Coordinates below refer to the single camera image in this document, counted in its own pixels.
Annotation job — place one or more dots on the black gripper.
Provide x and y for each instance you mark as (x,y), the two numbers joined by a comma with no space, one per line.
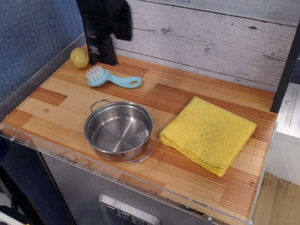
(100,17)

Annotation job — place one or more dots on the stainless steel pot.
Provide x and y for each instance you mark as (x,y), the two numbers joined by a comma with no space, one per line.
(119,131)

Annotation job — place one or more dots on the folded yellow cloth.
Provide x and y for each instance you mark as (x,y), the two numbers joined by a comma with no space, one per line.
(210,136)

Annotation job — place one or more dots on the yellow potato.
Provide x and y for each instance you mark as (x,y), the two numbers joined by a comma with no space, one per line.
(79,57)

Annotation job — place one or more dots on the light blue scrub brush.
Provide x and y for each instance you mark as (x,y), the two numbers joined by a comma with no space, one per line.
(97,76)

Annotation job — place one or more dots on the clear acrylic edge guard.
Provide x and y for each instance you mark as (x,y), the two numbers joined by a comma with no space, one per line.
(41,147)

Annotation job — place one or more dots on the stainless steel cabinet front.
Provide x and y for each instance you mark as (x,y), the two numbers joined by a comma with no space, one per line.
(81,188)

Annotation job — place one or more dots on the silver button control panel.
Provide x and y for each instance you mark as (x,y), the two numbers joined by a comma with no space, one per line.
(116,212)

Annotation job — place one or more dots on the white appliance at right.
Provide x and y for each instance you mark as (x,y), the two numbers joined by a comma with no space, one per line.
(284,156)

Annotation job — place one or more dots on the black left vertical post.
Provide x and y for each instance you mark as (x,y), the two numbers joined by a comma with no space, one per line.
(93,50)

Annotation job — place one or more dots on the black vertical post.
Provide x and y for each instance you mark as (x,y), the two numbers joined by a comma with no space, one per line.
(287,72)
(93,50)

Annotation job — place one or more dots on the black right vertical post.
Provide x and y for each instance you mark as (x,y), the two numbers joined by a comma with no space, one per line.
(287,72)

